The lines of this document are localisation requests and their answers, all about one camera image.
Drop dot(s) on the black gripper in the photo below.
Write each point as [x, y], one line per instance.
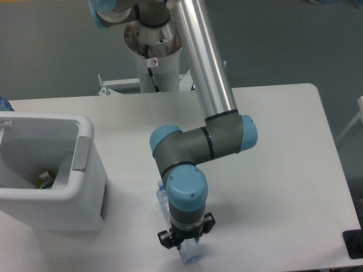
[173, 238]

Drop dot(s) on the clear plastic water bottle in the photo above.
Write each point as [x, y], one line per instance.
[190, 250]

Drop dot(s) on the white paper carton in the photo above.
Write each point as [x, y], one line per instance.
[63, 173]

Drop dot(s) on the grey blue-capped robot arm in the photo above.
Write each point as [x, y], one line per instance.
[178, 153]

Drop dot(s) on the white plastic trash can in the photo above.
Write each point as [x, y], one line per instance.
[33, 143]

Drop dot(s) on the trash inside the bin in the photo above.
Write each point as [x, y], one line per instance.
[45, 180]

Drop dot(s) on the black clamp at table edge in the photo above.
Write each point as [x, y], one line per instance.
[353, 243]

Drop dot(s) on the blue patterned object at left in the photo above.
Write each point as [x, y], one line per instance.
[5, 105]

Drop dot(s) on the white pedestal base frame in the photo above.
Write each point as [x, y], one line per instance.
[122, 84]

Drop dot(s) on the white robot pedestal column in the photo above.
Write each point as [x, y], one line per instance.
[157, 54]

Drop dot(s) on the white frame at right edge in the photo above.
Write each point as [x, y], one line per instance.
[354, 124]

